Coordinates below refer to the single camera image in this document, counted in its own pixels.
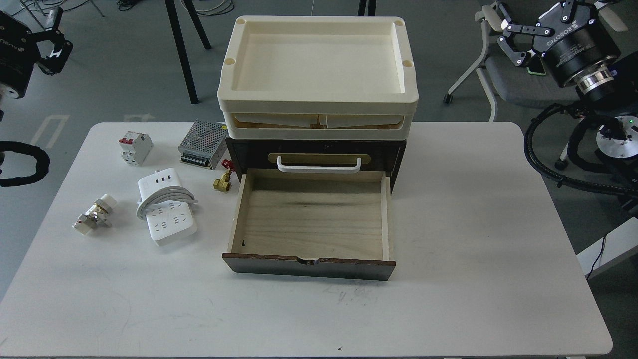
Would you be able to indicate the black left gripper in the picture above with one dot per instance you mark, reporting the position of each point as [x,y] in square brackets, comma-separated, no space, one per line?
[18,54]

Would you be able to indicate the white power strip with cable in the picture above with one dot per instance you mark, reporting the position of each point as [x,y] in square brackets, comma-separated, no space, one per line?
[166,207]

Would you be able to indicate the brass valve red handle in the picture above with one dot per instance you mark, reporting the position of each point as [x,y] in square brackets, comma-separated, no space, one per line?
[223,184]

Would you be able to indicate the white circuit breaker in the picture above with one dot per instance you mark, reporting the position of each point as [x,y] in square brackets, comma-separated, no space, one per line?
[135,147]

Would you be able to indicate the open wooden drawer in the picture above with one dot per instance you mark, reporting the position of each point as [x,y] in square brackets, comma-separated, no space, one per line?
[318,225]

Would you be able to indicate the metal power supply unit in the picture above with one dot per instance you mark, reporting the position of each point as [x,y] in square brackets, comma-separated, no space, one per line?
[204,144]

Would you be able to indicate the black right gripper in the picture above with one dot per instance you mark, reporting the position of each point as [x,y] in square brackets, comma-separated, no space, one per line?
[578,50]

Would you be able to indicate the grey office chair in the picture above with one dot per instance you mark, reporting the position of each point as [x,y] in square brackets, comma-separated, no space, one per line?
[500,78]

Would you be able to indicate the green smartphone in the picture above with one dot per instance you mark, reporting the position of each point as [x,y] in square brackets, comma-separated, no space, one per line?
[536,67]

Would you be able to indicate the cream plastic tray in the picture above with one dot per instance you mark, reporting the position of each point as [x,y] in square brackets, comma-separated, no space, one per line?
[318,78]

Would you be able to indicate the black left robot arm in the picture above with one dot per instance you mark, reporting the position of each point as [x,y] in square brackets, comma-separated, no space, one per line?
[41,158]

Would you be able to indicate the white drawer handle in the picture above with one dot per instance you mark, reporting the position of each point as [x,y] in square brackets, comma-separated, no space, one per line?
[319,169]

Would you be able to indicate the beige metal pipe fitting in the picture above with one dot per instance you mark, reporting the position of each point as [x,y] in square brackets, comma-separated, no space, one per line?
[97,215]

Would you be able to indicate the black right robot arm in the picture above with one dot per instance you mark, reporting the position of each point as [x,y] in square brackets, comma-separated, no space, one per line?
[604,141]

